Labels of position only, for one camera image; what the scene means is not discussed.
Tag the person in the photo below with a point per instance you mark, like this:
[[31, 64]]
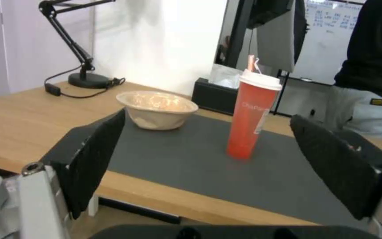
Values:
[[371, 64]]

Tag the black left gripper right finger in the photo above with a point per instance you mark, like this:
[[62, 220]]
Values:
[[340, 164]]

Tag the beige paper bowl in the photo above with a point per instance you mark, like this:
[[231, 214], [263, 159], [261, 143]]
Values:
[[158, 109]]

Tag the black box with plastic bag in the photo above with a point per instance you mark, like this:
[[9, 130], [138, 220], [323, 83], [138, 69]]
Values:
[[215, 93]]

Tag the whiteboard with writing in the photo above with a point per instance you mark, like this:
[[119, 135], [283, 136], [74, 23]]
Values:
[[327, 39]]

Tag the orange white drinking straw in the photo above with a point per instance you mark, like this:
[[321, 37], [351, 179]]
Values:
[[254, 64]]

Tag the red paper cup white lid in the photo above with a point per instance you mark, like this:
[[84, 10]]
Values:
[[252, 117]]

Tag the dark grey desk mat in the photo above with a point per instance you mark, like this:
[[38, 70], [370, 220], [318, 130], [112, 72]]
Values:
[[211, 161]]

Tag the black desk lamp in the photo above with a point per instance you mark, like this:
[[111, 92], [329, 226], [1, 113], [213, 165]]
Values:
[[75, 42]]

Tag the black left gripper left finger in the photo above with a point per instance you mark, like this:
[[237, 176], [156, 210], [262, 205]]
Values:
[[78, 159]]

